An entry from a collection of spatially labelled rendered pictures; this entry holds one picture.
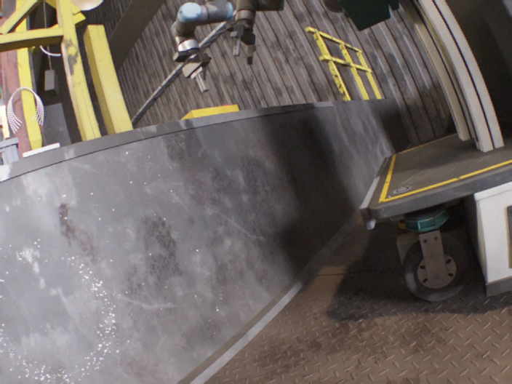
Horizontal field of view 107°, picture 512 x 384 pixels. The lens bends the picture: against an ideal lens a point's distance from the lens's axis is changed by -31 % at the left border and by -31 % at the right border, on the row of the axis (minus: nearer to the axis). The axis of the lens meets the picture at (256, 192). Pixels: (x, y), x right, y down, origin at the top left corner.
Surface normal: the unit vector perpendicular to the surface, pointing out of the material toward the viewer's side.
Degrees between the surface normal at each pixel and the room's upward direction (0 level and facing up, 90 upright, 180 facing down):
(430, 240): 90
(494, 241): 90
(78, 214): 90
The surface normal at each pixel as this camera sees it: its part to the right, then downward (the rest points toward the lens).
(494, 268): -0.51, 0.27
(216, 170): 0.70, -0.22
